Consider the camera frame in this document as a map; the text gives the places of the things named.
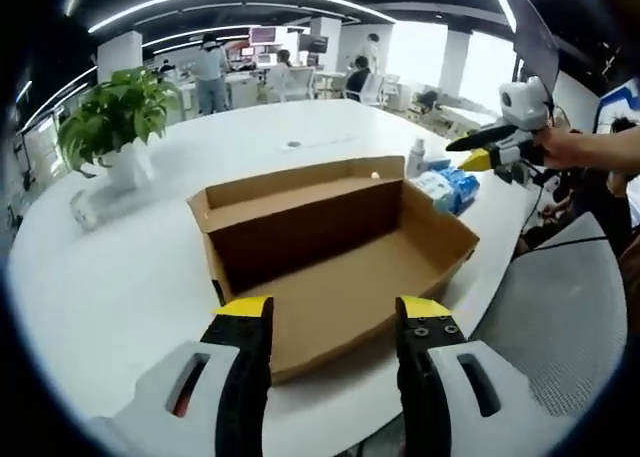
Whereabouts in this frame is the grey mesh chair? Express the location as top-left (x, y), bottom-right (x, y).
top-left (468, 210), bottom-right (628, 419)

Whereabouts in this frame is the person's right hand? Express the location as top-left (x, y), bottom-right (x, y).
top-left (536, 123), bottom-right (585, 169)

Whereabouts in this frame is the cardboard shoe box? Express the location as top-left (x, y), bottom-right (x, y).
top-left (186, 154), bottom-right (482, 385)

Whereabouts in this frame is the blue wipes packet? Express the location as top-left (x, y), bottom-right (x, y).
top-left (439, 162), bottom-right (482, 212)

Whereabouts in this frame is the pink computer monitor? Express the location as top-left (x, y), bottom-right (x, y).
top-left (249, 26), bottom-right (279, 47)

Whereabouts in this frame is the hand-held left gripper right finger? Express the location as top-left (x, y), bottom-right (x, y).
top-left (393, 295), bottom-right (542, 457)

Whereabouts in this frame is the black cable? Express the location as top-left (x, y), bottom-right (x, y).
top-left (518, 185), bottom-right (612, 252)

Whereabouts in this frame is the white plastic bottle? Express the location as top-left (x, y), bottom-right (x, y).
top-left (405, 137), bottom-right (431, 176)

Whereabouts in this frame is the person's brown garment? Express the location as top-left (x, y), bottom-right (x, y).
top-left (614, 240), bottom-right (640, 339)

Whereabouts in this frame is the green potted plant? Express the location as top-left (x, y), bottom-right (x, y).
top-left (56, 66), bottom-right (182, 197)

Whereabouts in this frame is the dark computer monitor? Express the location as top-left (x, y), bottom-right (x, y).
top-left (299, 33), bottom-right (331, 54)

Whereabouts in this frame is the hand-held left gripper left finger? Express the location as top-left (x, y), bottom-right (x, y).
top-left (133, 295), bottom-right (275, 457)

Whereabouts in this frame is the blue white wall poster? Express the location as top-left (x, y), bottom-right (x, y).
top-left (593, 75), bottom-right (640, 131)

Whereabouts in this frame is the white table socket panel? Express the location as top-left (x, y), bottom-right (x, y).
top-left (281, 135), bottom-right (362, 154)

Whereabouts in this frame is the large black wall screen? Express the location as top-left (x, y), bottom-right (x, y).
top-left (513, 0), bottom-right (562, 94)

